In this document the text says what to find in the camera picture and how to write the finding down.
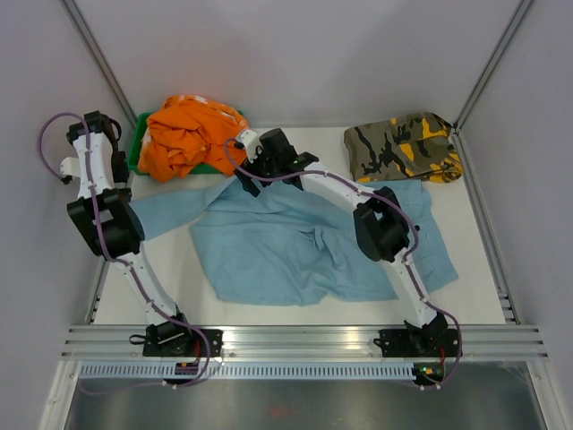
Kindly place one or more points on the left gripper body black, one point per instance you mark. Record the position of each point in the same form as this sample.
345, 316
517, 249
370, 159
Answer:
120, 167

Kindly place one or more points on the light blue trousers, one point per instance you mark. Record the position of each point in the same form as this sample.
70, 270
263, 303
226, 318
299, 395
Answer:
284, 247

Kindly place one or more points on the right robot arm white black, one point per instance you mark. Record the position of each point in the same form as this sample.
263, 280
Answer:
383, 231

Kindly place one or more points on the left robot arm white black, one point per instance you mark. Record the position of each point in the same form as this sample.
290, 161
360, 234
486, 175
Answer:
108, 224

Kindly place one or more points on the orange trousers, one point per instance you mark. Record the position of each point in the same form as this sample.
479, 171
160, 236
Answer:
192, 139

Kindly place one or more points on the camouflage folded trousers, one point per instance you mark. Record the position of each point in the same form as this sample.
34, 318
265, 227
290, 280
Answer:
415, 146

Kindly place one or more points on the green plastic bin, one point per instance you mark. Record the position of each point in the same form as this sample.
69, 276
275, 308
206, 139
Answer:
134, 152

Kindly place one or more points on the left aluminium frame post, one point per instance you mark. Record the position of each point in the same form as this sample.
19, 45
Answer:
98, 57

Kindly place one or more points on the aluminium frame post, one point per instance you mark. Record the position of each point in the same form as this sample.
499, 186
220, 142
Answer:
98, 57
510, 31

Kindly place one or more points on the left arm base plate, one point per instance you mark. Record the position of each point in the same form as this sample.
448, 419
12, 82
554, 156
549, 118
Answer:
186, 345

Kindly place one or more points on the slotted cable duct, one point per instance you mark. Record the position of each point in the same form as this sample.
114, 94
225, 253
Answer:
250, 371

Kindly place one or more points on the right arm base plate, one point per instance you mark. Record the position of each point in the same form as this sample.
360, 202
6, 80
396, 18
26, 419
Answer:
402, 343

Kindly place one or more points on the aluminium front rail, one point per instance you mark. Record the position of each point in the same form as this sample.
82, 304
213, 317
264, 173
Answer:
480, 343

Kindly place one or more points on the right aluminium frame post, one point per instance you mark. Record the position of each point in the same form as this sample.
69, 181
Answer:
510, 31

